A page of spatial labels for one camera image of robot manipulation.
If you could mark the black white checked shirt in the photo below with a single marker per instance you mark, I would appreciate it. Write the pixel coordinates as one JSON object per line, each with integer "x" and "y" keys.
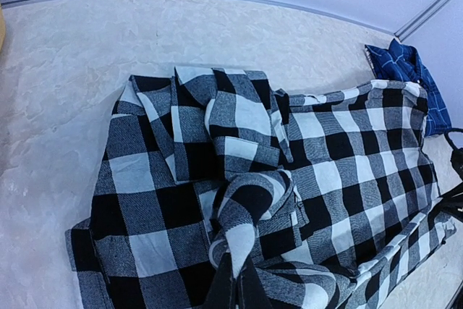
{"x": 330, "y": 196}

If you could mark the right aluminium frame post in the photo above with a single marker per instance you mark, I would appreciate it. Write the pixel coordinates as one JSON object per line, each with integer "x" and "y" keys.
{"x": 421, "y": 18}

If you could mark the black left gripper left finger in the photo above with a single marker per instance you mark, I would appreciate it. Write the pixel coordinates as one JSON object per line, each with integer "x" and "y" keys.
{"x": 223, "y": 290}

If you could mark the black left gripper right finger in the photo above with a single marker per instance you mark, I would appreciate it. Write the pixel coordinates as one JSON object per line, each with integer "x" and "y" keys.
{"x": 252, "y": 294}

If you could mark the blue plaid shirt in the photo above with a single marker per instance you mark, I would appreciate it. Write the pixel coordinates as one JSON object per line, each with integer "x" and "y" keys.
{"x": 403, "y": 63}

